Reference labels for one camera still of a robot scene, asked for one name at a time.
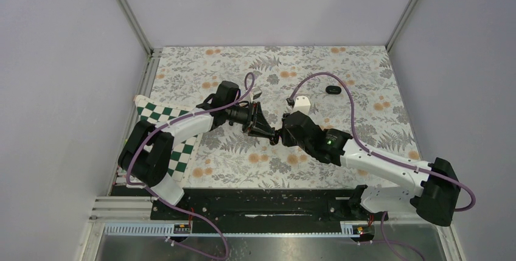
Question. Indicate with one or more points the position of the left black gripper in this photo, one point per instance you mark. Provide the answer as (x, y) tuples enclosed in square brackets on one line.
[(260, 120)]

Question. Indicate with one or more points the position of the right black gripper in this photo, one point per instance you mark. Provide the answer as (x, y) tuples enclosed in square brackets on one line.
[(285, 139)]

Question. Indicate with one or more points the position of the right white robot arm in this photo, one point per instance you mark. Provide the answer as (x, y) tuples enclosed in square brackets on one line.
[(430, 189)]

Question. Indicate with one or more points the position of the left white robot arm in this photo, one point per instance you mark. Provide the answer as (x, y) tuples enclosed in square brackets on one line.
[(147, 152)]

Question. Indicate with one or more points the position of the small black oval object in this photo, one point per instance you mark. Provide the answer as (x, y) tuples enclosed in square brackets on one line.
[(333, 90)]

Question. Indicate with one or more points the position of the floral patterned table mat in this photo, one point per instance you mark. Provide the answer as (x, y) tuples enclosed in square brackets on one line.
[(370, 101)]

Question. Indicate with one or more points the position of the green white checkered mat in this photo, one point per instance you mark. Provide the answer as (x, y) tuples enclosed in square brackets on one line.
[(156, 112)]

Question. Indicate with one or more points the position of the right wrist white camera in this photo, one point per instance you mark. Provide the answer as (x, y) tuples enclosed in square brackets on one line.
[(302, 104)]

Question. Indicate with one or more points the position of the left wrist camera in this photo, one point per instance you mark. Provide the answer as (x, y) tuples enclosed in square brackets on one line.
[(255, 93)]

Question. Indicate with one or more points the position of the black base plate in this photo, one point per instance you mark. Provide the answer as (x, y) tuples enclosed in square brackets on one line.
[(254, 211)]

